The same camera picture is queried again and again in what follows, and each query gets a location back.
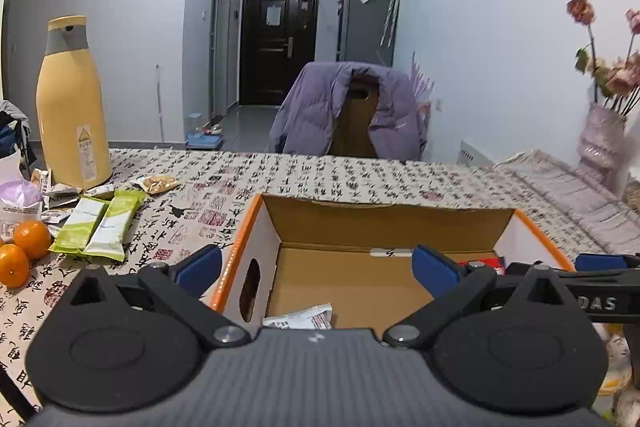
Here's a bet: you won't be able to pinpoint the purple puffer jacket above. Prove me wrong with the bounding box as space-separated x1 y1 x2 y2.
268 61 429 160

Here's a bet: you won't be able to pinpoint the pink ceramic vase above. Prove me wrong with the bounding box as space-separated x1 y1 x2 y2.
577 102 629 190

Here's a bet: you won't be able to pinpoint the pink striped object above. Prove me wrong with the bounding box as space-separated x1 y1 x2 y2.
410 52 436 108

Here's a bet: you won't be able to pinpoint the dark entrance door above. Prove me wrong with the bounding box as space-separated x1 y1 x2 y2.
239 0 320 108

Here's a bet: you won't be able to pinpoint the blue pet feeder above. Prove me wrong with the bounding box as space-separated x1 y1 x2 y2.
186 113 225 151

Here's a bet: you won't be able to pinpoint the grey refrigerator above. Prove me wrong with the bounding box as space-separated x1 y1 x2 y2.
337 0 399 68

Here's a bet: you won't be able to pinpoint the folded white umbrella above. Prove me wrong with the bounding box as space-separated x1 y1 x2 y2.
380 0 402 48

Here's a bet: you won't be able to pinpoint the dark clothes pile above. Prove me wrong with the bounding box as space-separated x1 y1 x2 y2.
0 101 35 158

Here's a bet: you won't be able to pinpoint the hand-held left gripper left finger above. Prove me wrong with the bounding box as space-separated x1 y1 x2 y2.
65 244 253 350

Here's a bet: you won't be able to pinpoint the small pale green packet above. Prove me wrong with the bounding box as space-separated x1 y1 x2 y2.
84 183 119 200

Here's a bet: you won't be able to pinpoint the orange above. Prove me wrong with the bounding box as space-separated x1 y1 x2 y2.
0 244 30 289
12 219 52 260

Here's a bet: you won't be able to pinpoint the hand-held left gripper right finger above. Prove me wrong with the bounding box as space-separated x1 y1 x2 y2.
382 244 577 349

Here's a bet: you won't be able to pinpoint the dried pink roses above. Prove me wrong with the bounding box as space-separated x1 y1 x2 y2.
565 0 640 116

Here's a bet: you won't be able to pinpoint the white perforated panel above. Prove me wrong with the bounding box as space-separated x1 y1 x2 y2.
456 139 497 166

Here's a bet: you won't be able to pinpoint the white red snack packet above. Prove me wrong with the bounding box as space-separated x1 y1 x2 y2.
262 303 333 331

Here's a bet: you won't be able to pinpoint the yellow thermos bottle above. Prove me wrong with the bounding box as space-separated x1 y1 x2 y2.
36 15 113 188

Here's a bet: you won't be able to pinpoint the clear peanut packet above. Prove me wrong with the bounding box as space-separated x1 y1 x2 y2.
134 175 181 196

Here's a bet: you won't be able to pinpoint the wooden chair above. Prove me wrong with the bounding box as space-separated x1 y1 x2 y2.
327 79 379 158

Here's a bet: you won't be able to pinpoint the pumpkin print cardboard box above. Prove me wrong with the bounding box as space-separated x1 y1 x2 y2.
210 193 576 333

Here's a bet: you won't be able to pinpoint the pile of small snack packets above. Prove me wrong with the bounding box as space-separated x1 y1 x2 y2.
30 168 84 226

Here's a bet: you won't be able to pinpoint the grey pink patterned cloth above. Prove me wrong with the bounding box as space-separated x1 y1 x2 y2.
492 149 640 258

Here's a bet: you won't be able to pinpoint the white plastic bag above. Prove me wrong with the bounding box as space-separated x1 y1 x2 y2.
0 149 26 188

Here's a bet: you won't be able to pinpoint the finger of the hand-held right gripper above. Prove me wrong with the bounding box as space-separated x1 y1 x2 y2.
574 253 640 280

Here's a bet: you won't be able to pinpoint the grey interior door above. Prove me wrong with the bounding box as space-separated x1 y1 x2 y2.
210 0 234 118

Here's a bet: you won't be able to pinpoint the green white snack packet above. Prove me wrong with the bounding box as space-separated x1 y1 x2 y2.
49 196 111 255

